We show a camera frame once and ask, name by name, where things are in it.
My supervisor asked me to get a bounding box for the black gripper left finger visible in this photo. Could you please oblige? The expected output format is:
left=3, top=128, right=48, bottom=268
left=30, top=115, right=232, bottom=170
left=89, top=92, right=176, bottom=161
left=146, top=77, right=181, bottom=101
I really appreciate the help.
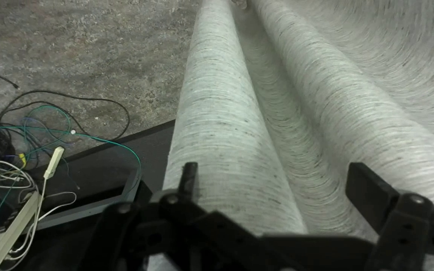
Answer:
left=75, top=161, right=289, bottom=271

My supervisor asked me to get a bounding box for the thin black floor cable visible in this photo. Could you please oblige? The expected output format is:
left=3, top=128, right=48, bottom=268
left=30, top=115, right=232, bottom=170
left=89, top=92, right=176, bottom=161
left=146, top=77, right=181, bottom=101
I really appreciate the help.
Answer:
left=0, top=68, right=132, bottom=143

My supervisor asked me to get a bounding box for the thin green floor cable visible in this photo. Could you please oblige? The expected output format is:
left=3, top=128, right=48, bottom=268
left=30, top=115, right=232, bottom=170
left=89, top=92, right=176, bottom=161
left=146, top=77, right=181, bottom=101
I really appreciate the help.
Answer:
left=0, top=102, right=143, bottom=175

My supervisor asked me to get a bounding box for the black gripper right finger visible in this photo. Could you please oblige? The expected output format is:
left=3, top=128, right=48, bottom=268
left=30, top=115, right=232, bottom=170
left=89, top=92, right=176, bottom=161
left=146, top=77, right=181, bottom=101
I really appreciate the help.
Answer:
left=345, top=161, right=434, bottom=271

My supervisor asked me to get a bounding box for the cream vertical post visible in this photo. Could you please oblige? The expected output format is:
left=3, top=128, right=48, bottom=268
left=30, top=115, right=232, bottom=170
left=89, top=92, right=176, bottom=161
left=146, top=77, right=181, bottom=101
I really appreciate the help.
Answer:
left=0, top=190, right=44, bottom=271

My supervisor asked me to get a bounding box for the white power plug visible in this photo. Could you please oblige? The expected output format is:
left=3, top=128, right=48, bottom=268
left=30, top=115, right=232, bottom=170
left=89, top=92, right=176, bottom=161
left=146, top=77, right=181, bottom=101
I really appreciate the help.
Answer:
left=42, top=145, right=66, bottom=181

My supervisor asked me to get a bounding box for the grey woven curtain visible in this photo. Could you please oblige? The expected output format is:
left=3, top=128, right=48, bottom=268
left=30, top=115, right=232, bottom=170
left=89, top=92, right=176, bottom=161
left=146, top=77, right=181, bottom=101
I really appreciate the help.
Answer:
left=148, top=0, right=434, bottom=271

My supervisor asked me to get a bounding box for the tangled floor cable pile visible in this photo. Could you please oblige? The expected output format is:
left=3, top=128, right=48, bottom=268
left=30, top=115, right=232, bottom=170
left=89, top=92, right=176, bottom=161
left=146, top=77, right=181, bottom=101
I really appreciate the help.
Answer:
left=0, top=89, right=78, bottom=264

